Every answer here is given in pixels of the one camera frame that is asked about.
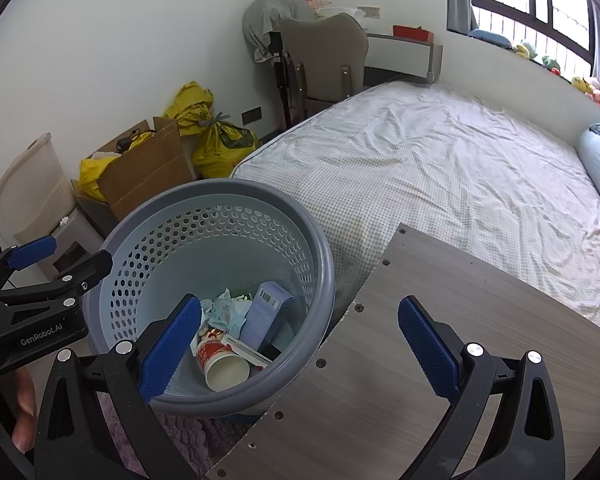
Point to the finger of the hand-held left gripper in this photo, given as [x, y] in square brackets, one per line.
[92, 266]
[30, 253]

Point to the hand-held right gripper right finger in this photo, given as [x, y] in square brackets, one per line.
[427, 355]

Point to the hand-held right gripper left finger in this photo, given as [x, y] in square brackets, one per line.
[172, 350]

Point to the red white paper cup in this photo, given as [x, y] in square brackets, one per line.
[217, 355]

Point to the light blue wrapper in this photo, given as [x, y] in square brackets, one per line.
[227, 315]

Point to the white red paper wrapper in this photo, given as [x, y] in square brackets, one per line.
[245, 351]

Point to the light blue carton box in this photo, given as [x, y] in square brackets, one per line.
[265, 320]

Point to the grey perforated plastic waste basket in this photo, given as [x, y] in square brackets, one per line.
[314, 280]

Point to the person's left hand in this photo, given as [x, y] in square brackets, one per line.
[26, 395]

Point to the grey plastic stool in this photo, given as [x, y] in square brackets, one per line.
[72, 240]

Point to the beige plastic storage bin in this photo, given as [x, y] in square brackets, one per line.
[30, 185]

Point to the yellow plastic bag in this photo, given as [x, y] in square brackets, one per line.
[92, 175]

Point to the brown cardboard box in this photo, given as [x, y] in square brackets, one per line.
[140, 170]

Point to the large yellow woven sack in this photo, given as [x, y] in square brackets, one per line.
[220, 150]

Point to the small yellow woven sack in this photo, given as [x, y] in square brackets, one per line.
[190, 105]

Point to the bed with checked sheet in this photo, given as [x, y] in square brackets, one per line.
[455, 160]

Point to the black fan stand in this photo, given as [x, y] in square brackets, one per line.
[282, 85]

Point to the white grey desk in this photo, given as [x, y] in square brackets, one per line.
[400, 57]

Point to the grey cloth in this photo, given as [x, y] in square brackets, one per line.
[270, 15]

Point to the beige upholstered chair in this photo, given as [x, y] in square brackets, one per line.
[325, 60]

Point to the bright yellow plush toy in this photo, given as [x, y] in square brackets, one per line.
[582, 84]

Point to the green plush toy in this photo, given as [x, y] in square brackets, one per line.
[551, 65]

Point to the pale yellow plush toy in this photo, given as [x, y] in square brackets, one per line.
[525, 50]

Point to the red box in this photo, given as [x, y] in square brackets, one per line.
[410, 32]

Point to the blue cushion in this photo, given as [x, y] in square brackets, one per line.
[490, 37]

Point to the dark wall socket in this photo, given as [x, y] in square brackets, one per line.
[251, 115]

